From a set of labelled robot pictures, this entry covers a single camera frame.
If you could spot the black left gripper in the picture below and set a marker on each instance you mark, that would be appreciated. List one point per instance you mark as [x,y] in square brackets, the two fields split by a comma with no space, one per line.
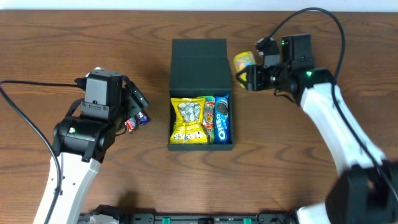
[137,98]

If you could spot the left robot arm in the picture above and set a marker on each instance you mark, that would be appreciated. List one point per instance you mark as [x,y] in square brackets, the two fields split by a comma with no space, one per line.
[81,139]

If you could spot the dark green gift box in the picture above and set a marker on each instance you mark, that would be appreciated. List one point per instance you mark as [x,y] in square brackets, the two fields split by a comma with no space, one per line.
[200,67]

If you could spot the green Haribo gummy bag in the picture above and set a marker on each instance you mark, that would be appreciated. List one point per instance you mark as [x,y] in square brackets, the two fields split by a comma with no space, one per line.
[208,118]

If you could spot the blue Oreo cookie pack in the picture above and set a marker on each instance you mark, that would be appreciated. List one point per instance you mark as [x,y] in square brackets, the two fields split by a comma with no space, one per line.
[222,119]

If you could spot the green red snack bar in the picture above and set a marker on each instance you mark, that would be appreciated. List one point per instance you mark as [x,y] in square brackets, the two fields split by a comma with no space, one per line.
[131,125]

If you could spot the yellow Mentos gum bottle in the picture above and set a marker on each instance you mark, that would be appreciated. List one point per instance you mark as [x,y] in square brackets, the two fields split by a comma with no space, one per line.
[242,60]

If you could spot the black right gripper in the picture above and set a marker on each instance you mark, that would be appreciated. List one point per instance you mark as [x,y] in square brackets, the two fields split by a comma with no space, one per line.
[253,78]

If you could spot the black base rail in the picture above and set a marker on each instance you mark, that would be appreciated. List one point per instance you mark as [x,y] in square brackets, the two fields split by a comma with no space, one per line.
[110,214]

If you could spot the yellow Hacks candy bag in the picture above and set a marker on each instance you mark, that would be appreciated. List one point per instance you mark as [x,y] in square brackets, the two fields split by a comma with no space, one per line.
[188,123]

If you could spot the purple red candy bar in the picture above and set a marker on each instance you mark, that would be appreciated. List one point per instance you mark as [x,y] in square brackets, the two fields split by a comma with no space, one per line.
[142,118]

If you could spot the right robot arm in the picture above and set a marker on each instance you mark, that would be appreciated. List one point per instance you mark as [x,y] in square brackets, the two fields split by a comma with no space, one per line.
[366,189]

